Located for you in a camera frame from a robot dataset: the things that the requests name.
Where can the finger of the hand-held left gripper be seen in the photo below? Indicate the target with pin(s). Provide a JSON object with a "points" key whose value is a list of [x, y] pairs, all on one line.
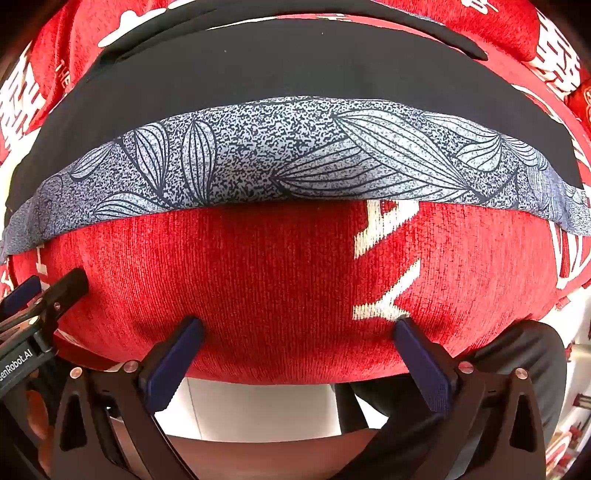
{"points": [[62, 293], [21, 294]]}

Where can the red patterned pillow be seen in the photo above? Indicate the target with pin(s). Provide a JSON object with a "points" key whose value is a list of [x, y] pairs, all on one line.
{"points": [[582, 98]]}

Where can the black pants leaf-print waistband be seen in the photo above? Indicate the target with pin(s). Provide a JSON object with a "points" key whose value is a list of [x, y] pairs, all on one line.
{"points": [[295, 69]]}

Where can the red printed blanket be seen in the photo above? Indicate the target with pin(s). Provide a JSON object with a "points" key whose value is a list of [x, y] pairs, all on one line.
{"points": [[277, 286]]}

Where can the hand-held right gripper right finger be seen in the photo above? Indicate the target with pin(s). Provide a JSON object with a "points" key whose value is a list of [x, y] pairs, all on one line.
{"points": [[422, 364]]}

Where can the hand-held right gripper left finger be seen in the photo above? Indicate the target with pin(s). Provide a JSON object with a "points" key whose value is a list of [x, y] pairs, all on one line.
{"points": [[173, 364]]}

